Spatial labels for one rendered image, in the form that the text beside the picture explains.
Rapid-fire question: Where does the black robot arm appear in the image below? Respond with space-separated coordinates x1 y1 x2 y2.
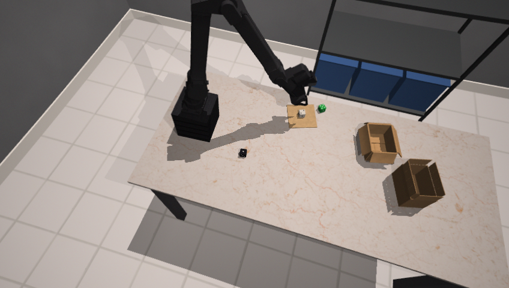
181 0 317 117

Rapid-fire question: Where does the tan mat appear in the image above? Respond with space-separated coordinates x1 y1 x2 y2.
287 104 317 128

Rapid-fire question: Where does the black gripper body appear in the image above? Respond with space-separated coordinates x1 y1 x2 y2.
287 83 306 105

